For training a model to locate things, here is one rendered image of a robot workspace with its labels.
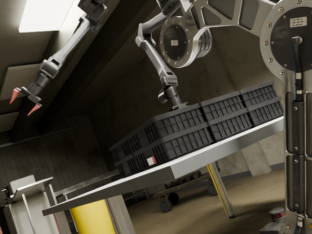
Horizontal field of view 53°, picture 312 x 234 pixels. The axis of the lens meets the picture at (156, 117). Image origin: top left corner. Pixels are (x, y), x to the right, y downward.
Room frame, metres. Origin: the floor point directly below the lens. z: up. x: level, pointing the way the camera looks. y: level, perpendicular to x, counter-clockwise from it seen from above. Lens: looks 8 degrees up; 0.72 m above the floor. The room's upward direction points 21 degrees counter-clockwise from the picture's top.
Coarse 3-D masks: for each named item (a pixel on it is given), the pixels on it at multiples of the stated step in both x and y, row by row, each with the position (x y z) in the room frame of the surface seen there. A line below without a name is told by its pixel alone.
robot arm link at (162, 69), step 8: (136, 40) 1.84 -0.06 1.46; (144, 40) 1.81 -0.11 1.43; (152, 40) 1.87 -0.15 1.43; (144, 48) 1.82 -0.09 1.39; (152, 48) 1.78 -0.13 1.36; (152, 56) 1.76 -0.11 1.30; (160, 56) 1.76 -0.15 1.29; (160, 64) 1.71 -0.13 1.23; (160, 72) 1.70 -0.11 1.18; (168, 72) 1.68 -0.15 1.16; (168, 80) 1.65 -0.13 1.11; (176, 80) 1.68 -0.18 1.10
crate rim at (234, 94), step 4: (232, 92) 1.75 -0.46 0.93; (236, 92) 1.77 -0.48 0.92; (220, 96) 1.71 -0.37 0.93; (224, 96) 1.72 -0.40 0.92; (228, 96) 1.74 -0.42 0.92; (232, 96) 1.75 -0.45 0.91; (208, 100) 1.67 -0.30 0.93; (212, 100) 1.68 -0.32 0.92; (216, 100) 1.69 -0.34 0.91; (220, 100) 1.70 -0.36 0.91; (200, 104) 1.65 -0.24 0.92; (204, 104) 1.65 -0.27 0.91
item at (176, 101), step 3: (174, 96) 1.65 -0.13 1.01; (177, 96) 1.66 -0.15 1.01; (171, 99) 1.65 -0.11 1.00; (174, 99) 1.65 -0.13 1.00; (177, 99) 1.65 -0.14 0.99; (171, 102) 1.66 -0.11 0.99; (174, 102) 1.65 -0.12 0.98; (177, 102) 1.65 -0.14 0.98; (180, 102) 1.66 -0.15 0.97; (186, 102) 1.67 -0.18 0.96; (174, 105) 1.65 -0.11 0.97; (177, 105) 1.64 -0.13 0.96; (171, 108) 1.64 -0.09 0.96; (174, 108) 1.64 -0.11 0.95; (168, 111) 1.68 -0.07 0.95
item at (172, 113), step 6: (186, 108) 1.59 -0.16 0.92; (192, 108) 1.61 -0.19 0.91; (198, 108) 1.66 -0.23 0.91; (162, 114) 1.52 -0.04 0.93; (168, 114) 1.54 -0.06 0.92; (174, 114) 1.55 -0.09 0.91; (150, 120) 1.52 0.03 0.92; (156, 120) 1.50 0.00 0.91; (144, 126) 1.60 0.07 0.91; (132, 132) 1.75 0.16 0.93
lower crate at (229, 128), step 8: (240, 112) 1.75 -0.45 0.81; (216, 120) 1.67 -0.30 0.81; (224, 120) 1.69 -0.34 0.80; (232, 120) 1.73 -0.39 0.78; (240, 120) 1.76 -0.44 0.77; (248, 120) 1.78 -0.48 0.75; (208, 128) 1.67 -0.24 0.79; (216, 128) 1.67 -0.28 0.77; (224, 128) 1.68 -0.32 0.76; (232, 128) 1.72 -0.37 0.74; (240, 128) 1.74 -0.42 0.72; (248, 128) 1.78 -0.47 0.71; (216, 136) 1.66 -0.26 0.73; (224, 136) 1.67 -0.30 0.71
